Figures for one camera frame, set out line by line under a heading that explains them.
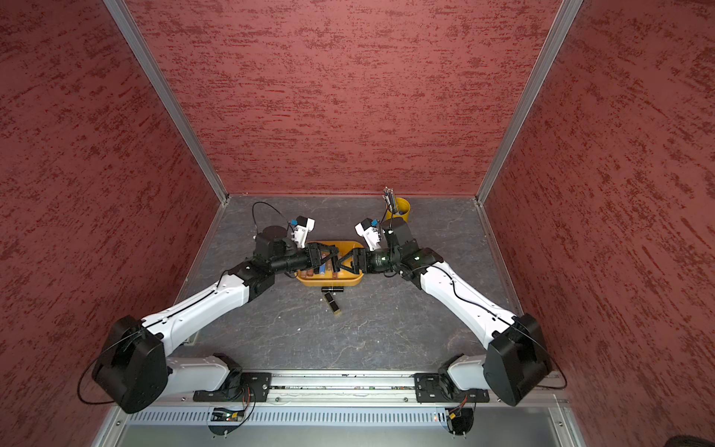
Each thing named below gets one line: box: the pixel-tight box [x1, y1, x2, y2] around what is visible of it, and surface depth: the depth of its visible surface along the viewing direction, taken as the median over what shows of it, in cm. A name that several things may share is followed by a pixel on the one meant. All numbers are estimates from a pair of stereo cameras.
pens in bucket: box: [381, 186, 398, 216], surface depth 102 cm
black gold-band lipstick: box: [321, 285, 344, 293], surface depth 94 cm
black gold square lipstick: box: [323, 292, 342, 317], surface depth 91 cm
